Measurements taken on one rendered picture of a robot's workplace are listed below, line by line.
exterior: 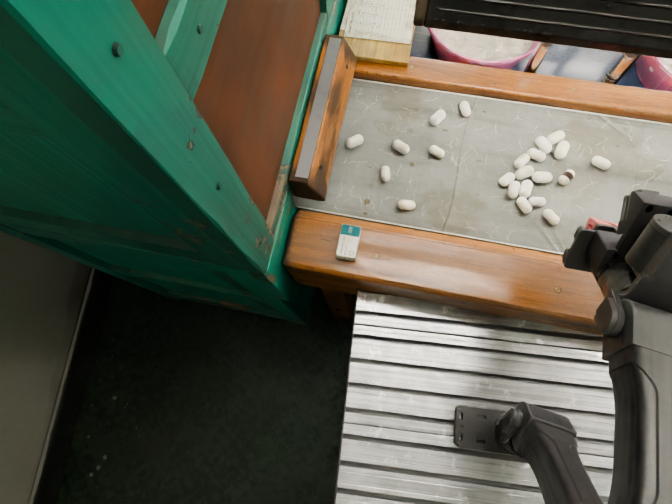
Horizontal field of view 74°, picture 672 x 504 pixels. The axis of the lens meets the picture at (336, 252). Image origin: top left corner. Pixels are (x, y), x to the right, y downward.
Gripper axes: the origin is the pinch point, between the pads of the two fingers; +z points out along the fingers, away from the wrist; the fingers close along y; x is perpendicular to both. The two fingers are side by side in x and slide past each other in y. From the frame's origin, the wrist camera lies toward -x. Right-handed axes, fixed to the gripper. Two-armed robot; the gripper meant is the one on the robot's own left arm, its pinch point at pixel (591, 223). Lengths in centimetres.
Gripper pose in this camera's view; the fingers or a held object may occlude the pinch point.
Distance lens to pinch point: 80.0
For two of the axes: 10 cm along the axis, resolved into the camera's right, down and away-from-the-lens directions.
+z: 1.9, -5.5, 8.2
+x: -0.9, 8.2, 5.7
